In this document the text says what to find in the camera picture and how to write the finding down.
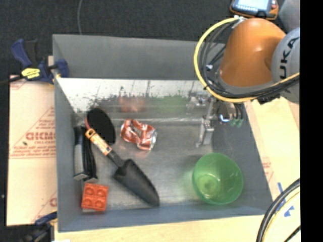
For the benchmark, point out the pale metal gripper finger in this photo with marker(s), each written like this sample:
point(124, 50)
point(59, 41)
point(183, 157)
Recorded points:
point(209, 135)
point(203, 132)

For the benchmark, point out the grey metal bin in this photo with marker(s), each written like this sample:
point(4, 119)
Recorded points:
point(176, 160)

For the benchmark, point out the green plastic cup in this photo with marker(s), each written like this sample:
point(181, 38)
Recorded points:
point(217, 179)

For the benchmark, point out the crushed red drink can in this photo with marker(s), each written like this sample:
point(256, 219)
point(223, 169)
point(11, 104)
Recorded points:
point(138, 133)

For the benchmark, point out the grey and black hand tool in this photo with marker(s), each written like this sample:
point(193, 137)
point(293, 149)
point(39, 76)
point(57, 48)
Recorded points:
point(79, 155)

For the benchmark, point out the orange toy brick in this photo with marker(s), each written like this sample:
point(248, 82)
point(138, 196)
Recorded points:
point(94, 197)

